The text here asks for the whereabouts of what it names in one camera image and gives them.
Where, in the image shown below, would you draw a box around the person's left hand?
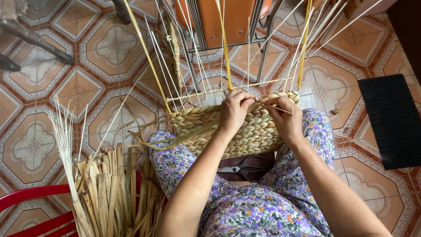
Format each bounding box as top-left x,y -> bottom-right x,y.
218,90 -> 257,133

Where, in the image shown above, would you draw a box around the person's right hand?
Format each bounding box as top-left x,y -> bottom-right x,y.
263,96 -> 304,144

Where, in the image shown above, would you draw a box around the thin pale reed stick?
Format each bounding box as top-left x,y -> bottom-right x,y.
267,103 -> 293,115

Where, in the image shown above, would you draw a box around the woven straw basket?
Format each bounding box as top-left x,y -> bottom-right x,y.
169,91 -> 301,159

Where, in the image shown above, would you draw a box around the dark red stool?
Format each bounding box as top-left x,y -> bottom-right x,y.
216,151 -> 276,183

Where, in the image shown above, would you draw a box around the group of white upright stakes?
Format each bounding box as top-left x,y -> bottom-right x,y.
143,0 -> 385,111

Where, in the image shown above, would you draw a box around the black scissors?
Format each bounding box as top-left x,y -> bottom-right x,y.
217,156 -> 271,182

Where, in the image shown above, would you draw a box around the yellow upright basket strip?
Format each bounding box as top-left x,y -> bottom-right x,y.
297,0 -> 313,92
122,0 -> 172,114
215,0 -> 234,92

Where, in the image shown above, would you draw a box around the person's floral purple clothing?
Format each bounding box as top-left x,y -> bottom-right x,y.
147,108 -> 336,237

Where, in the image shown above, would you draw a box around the black ribbed mat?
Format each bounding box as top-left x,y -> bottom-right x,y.
357,74 -> 421,171

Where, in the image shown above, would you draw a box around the dark wooden cabinet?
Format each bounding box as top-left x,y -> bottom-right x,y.
386,0 -> 421,84

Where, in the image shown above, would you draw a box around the dark furniture leg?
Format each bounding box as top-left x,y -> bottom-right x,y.
112,0 -> 132,25

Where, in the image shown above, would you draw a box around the bundle of dried straw strips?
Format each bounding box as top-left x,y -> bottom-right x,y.
70,144 -> 166,237

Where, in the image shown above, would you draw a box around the bundle of thin white reeds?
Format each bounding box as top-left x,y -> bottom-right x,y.
47,95 -> 90,202

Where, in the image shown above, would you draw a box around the dark wooden furniture legs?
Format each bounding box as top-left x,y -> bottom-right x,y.
0,0 -> 77,72

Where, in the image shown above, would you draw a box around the red plastic chair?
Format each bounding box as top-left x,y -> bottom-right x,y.
0,171 -> 143,237

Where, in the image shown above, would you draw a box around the horizontal pale frame stick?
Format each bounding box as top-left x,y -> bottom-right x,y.
166,77 -> 298,103

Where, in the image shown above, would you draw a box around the braided straw rope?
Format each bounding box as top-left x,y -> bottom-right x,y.
164,18 -> 184,97

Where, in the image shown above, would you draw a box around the orange chair with metal frame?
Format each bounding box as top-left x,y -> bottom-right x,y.
157,0 -> 287,93

